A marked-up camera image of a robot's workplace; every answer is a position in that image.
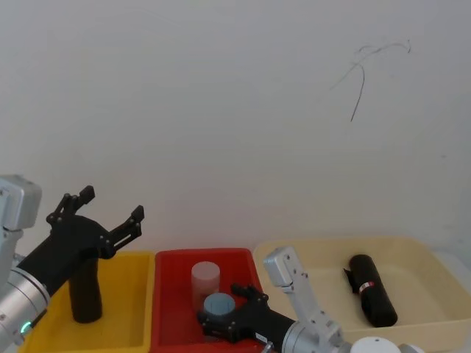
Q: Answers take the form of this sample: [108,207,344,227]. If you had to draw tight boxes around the cream plastic bin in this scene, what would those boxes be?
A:
[253,235,471,349]

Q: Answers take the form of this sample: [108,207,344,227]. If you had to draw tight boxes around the black cylinder with red label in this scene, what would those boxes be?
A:
[343,254,400,328]

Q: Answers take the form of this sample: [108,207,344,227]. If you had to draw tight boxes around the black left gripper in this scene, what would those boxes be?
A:
[16,185,146,296]

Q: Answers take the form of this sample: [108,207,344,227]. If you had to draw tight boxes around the plain black cylinder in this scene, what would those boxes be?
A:
[69,253,104,324]

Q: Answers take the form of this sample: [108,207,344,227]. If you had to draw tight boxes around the red plastic bin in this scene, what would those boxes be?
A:
[149,247,296,353]

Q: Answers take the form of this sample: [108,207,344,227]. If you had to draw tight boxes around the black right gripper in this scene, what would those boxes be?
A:
[196,282,297,349]

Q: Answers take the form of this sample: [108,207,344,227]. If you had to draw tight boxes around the translucent white plastic cylinder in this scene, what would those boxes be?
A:
[191,261,222,310]

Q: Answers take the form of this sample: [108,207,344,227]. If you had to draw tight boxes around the blue-grey capped cylinder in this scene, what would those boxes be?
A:
[203,292,237,319]

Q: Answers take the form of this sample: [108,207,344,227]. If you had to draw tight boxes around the yellow plastic bin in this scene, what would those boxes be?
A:
[15,250,156,353]

